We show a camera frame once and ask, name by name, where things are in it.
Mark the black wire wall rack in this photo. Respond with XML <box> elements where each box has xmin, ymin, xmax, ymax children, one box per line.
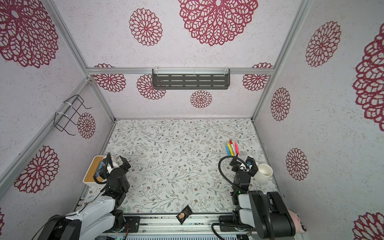
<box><xmin>53</xmin><ymin>94</ymin><xmax>91</xmax><ymax>136</ymax></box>

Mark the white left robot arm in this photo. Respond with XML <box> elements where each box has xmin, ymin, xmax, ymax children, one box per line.
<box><xmin>35</xmin><ymin>153</ymin><xmax>131</xmax><ymax>240</ymax></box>

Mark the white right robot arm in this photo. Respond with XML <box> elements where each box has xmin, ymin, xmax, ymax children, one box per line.
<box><xmin>230</xmin><ymin>157</ymin><xmax>297</xmax><ymax>240</ymax></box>

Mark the dark metal wall shelf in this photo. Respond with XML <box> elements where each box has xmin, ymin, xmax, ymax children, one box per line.
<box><xmin>152</xmin><ymin>69</ymin><xmax>231</xmax><ymax>90</ymax></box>

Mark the pink highlighter pen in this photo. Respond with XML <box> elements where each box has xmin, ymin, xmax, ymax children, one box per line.
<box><xmin>232</xmin><ymin>141</ymin><xmax>240</xmax><ymax>157</ymax></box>

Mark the white wooden tissue box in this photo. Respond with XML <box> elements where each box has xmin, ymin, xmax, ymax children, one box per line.
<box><xmin>83</xmin><ymin>155</ymin><xmax>107</xmax><ymax>188</ymax></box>

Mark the white red marker pen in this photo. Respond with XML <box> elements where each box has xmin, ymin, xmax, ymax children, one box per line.
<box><xmin>229</xmin><ymin>140</ymin><xmax>237</xmax><ymax>156</ymax></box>

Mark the blue highlighter pen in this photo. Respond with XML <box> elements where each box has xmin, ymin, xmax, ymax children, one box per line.
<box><xmin>226</xmin><ymin>145</ymin><xmax>232</xmax><ymax>156</ymax></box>

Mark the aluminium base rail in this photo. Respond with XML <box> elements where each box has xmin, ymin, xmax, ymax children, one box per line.
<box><xmin>102</xmin><ymin>213</ymin><xmax>235</xmax><ymax>237</ymax></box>

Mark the black snack packet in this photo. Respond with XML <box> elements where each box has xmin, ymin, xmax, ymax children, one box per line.
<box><xmin>176</xmin><ymin>206</ymin><xmax>193</xmax><ymax>225</ymax></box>

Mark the pink plush toy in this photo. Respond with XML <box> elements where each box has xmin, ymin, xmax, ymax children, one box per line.
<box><xmin>288</xmin><ymin>210</ymin><xmax>307</xmax><ymax>234</ymax></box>

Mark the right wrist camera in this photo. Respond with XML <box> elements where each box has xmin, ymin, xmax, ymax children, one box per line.
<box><xmin>245</xmin><ymin>156</ymin><xmax>259</xmax><ymax>177</ymax></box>

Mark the white ceramic mug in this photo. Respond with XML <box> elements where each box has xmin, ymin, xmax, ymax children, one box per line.
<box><xmin>254</xmin><ymin>163</ymin><xmax>273</xmax><ymax>183</ymax></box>

